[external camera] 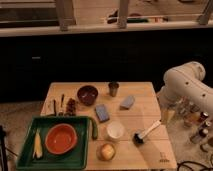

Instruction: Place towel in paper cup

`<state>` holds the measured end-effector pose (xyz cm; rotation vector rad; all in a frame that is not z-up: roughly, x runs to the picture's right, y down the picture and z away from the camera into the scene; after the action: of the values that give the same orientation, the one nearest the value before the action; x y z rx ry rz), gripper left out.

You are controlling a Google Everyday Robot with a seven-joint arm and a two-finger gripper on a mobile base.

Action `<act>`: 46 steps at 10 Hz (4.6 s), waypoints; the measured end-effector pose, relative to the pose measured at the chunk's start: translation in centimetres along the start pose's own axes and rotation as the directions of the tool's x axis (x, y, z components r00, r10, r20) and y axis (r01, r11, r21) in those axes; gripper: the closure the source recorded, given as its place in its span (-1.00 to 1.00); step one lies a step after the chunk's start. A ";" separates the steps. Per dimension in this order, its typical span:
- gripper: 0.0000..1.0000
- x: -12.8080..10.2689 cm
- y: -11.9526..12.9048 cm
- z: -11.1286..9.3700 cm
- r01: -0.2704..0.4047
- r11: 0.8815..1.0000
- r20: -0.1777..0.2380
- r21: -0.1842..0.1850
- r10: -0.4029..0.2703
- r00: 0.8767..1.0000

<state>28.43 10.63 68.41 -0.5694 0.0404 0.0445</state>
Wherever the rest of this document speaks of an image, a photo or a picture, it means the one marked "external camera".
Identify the green plastic tray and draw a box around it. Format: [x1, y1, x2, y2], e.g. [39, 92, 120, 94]
[16, 116, 90, 171]

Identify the metal cup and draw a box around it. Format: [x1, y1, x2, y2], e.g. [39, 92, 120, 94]
[108, 82, 119, 97]

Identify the orange bowl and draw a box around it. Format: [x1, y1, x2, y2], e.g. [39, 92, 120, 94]
[45, 123, 78, 155]

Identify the dark maroon bowl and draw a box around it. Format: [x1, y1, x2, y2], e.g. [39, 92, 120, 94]
[77, 85, 98, 106]

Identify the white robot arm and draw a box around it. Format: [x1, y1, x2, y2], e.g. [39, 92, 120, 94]
[157, 61, 213, 125]

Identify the dark utensil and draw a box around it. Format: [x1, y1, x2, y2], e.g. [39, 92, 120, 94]
[53, 99, 57, 116]

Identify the green cucumber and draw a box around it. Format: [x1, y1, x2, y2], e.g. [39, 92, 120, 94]
[90, 117, 98, 140]

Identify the blue sponge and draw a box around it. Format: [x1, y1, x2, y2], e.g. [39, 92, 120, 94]
[95, 104, 110, 122]

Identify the yellow corn cob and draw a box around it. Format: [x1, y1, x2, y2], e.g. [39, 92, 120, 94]
[33, 130, 43, 159]

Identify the brown grape bunch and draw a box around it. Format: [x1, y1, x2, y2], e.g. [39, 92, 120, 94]
[66, 98, 76, 115]

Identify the white handled black brush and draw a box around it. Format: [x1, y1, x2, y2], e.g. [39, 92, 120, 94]
[133, 120, 161, 144]

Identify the yellow apple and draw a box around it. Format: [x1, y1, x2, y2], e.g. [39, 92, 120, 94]
[97, 143, 116, 161]

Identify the white paper cup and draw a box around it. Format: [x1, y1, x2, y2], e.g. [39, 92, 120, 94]
[106, 121, 124, 141]

